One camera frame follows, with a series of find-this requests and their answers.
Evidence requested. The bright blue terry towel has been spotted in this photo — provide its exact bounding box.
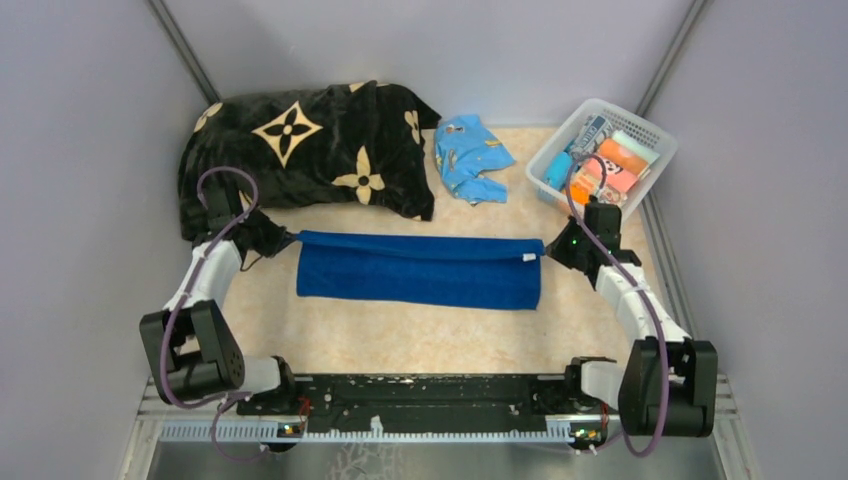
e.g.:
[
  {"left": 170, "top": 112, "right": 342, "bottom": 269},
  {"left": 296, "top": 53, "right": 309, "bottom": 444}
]
[{"left": 543, "top": 151, "right": 573, "bottom": 191}]

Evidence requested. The white blue printed towel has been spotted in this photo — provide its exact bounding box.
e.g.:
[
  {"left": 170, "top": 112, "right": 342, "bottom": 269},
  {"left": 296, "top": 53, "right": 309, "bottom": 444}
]
[{"left": 565, "top": 114, "right": 615, "bottom": 160}]

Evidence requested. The dark blue towel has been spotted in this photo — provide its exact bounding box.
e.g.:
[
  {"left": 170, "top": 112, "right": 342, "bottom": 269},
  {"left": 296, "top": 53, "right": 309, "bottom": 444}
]
[{"left": 296, "top": 230, "right": 544, "bottom": 311}]

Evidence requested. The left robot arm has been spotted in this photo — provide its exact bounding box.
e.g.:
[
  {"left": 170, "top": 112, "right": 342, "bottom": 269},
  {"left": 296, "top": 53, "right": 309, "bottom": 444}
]
[{"left": 139, "top": 173, "right": 300, "bottom": 414}]

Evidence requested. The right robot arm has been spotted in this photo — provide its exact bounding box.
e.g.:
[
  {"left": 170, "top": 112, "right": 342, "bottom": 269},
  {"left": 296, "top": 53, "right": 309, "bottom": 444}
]
[{"left": 546, "top": 200, "right": 718, "bottom": 438}]

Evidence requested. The orange bear rolled towel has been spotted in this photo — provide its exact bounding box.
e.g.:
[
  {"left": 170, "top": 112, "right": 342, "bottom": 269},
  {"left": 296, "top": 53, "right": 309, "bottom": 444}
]
[{"left": 562, "top": 171, "right": 628, "bottom": 206}]

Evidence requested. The pink panda rolled towel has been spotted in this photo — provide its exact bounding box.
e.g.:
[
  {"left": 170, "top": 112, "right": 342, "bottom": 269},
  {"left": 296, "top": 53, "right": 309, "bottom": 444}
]
[{"left": 582, "top": 157, "right": 639, "bottom": 193}]

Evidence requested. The mint green rolled towel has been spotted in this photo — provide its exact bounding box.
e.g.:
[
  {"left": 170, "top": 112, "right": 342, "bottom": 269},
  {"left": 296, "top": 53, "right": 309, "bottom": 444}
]
[{"left": 611, "top": 130, "right": 661, "bottom": 164}]

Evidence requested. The white plastic basket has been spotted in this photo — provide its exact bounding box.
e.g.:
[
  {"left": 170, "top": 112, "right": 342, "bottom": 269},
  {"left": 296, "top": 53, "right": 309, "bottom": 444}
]
[{"left": 525, "top": 99, "right": 678, "bottom": 218}]

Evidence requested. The black blanket with beige flowers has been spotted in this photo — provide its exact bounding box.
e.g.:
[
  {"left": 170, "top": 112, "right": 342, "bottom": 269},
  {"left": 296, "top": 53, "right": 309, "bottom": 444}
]
[{"left": 177, "top": 80, "right": 441, "bottom": 241}]

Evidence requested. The light blue patterned cloth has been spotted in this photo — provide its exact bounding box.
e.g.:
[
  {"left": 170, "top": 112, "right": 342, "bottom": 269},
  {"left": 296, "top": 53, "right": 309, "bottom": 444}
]
[{"left": 434, "top": 115, "right": 515, "bottom": 206}]

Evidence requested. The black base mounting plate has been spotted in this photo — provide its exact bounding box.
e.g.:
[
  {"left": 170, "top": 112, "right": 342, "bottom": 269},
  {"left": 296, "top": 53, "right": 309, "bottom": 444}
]
[{"left": 236, "top": 374, "right": 616, "bottom": 434}]

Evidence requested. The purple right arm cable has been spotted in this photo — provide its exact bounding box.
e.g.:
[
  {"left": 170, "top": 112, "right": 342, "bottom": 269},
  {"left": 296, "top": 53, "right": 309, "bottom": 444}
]
[{"left": 564, "top": 153, "right": 672, "bottom": 460}]

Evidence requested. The aluminium frame rail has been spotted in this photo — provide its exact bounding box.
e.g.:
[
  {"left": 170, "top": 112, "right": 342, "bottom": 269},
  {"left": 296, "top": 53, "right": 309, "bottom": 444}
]
[{"left": 136, "top": 374, "right": 737, "bottom": 446}]

